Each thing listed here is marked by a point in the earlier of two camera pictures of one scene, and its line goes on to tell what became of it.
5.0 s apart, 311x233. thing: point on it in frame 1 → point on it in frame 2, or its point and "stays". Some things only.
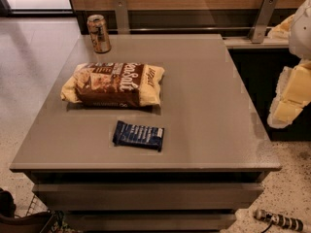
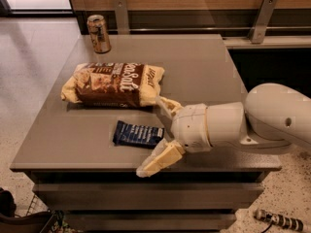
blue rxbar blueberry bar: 137,135 stays
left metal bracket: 122,25 stays
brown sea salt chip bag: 114,84 stays
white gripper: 301,33 → 190,127
